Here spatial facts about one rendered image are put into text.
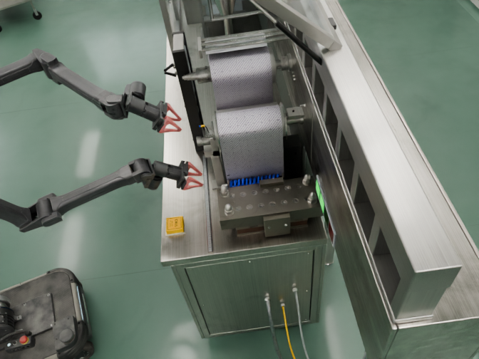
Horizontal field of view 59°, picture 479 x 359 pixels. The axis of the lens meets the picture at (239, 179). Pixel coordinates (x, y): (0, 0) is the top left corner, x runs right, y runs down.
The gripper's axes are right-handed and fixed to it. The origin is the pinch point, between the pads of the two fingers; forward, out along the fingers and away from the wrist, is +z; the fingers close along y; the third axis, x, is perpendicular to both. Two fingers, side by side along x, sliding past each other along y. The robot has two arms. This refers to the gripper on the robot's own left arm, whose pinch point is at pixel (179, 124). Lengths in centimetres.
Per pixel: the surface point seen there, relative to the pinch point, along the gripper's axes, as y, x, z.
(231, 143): 6.0, 5.7, 18.8
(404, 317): 89, 42, 28
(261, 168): 5.8, 0.3, 37.0
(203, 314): 30, -76, 54
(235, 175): 5.8, -8.1, 30.0
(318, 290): 31, -34, 91
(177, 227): 17.7, -35.1, 18.2
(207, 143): -2.2, -4.7, 15.3
